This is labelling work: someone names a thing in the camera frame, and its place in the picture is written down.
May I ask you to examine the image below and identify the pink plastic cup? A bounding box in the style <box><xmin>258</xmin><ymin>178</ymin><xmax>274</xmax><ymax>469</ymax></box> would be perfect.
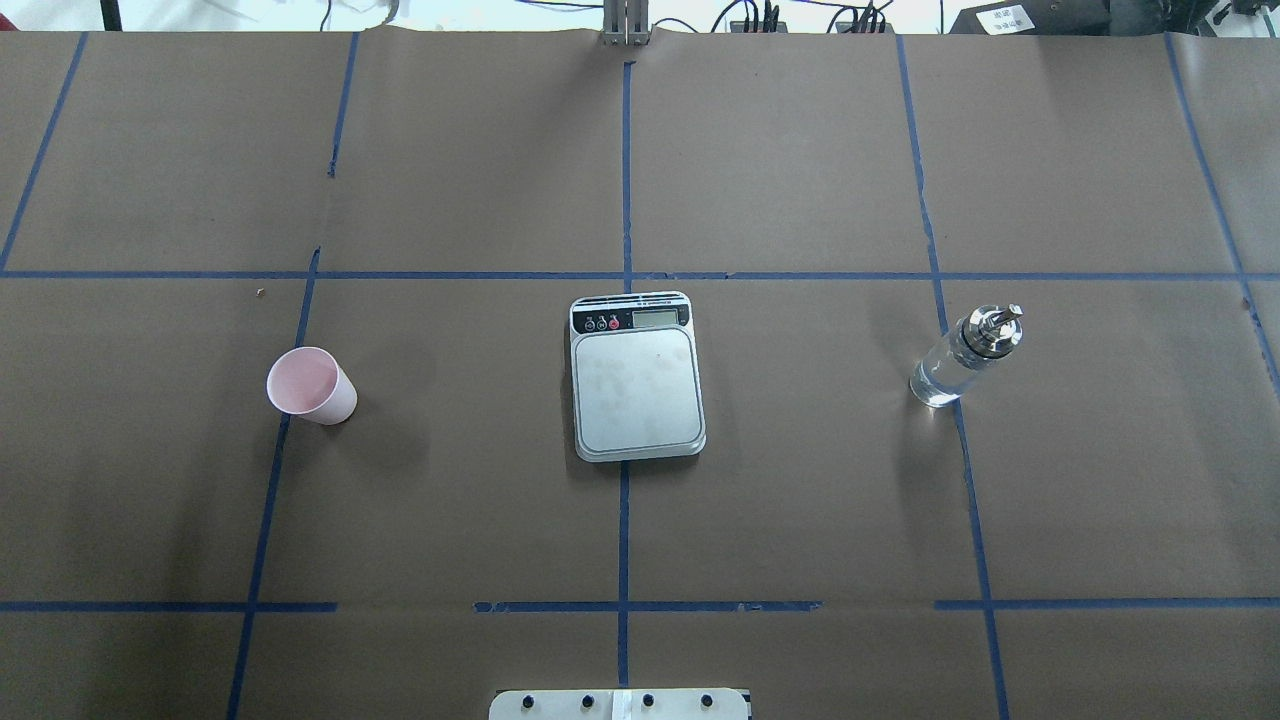
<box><xmin>265</xmin><ymin>346</ymin><xmax>358</xmax><ymax>427</ymax></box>

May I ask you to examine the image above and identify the clear glass sauce bottle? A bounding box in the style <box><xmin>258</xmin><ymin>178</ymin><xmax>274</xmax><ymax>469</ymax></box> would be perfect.
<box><xmin>909</xmin><ymin>304</ymin><xmax>1025</xmax><ymax>407</ymax></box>

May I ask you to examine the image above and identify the black box on desk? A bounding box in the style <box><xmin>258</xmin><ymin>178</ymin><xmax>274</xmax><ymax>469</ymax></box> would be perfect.
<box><xmin>946</xmin><ymin>1</ymin><xmax>1111</xmax><ymax>36</ymax></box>

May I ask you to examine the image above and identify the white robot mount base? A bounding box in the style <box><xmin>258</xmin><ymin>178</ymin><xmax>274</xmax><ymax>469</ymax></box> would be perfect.
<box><xmin>488</xmin><ymin>687</ymin><xmax>753</xmax><ymax>719</ymax></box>

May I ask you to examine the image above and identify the white digital kitchen scale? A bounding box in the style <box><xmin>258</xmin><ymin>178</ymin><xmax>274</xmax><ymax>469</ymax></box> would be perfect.
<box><xmin>567</xmin><ymin>291</ymin><xmax>707</xmax><ymax>462</ymax></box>

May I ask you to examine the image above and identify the aluminium frame post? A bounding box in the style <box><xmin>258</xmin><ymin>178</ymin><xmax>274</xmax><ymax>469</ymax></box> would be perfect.
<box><xmin>600</xmin><ymin>0</ymin><xmax>652</xmax><ymax>47</ymax></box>

